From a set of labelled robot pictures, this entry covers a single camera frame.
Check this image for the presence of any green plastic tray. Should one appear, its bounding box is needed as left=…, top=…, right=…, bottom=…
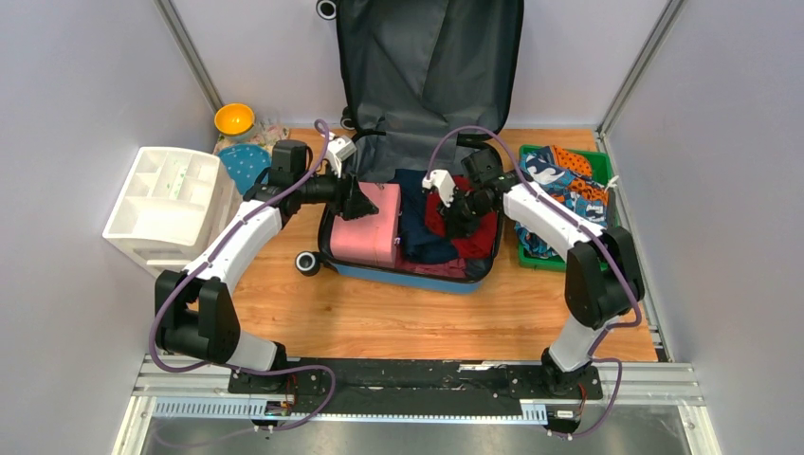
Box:
left=515, top=165, right=619, bottom=271

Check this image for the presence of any dark red garment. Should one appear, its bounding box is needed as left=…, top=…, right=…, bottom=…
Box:
left=425, top=175, right=498, bottom=260

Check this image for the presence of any teal polka-dot plate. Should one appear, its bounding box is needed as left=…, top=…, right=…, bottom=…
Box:
left=218, top=144, right=271, bottom=195

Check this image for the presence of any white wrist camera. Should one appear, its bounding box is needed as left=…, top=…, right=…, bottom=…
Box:
left=422, top=170, right=456, bottom=208
left=324, top=133, right=356, bottom=178

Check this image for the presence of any aluminium frame rail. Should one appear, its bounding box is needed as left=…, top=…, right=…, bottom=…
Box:
left=115, top=356, right=721, bottom=454

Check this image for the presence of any yellow bowl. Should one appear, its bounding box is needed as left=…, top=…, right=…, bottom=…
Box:
left=213, top=103, right=256, bottom=137

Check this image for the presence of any clear drinking glass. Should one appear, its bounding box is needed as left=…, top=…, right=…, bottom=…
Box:
left=257, top=110, right=282, bottom=129

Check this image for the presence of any pink leather toiletry bag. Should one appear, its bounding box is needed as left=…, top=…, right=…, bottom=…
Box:
left=330, top=182, right=401, bottom=268

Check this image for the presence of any white plastic drawer organizer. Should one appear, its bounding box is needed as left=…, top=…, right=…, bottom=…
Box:
left=102, top=146, right=242, bottom=278

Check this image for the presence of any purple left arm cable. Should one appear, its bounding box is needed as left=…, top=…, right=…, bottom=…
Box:
left=148, top=118, right=337, bottom=433

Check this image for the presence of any blue fish-print suitcase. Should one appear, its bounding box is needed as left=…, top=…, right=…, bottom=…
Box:
left=296, top=1, right=524, bottom=294

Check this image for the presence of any navy blue garment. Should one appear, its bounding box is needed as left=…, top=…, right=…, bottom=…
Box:
left=391, top=169, right=459, bottom=264

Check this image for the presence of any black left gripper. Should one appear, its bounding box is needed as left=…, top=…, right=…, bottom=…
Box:
left=295, top=158, right=379, bottom=222

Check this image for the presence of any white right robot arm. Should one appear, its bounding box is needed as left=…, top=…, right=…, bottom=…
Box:
left=440, top=151, right=645, bottom=397

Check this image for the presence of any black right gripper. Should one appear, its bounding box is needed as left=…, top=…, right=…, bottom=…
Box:
left=436, top=187, right=494, bottom=239

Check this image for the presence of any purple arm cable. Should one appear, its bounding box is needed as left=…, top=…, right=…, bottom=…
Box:
left=427, top=125, right=643, bottom=440
left=148, top=118, right=337, bottom=433

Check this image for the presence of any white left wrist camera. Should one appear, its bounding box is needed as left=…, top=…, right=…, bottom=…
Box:
left=324, top=133, right=356, bottom=178

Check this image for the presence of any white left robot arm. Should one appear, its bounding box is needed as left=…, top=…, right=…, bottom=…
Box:
left=149, top=134, right=378, bottom=393

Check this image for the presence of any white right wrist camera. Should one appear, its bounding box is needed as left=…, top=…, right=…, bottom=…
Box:
left=422, top=170, right=456, bottom=208

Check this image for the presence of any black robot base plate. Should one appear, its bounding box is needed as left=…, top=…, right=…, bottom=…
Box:
left=228, top=357, right=603, bottom=417

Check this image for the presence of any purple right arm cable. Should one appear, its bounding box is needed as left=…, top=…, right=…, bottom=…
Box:
left=427, top=125, right=643, bottom=440

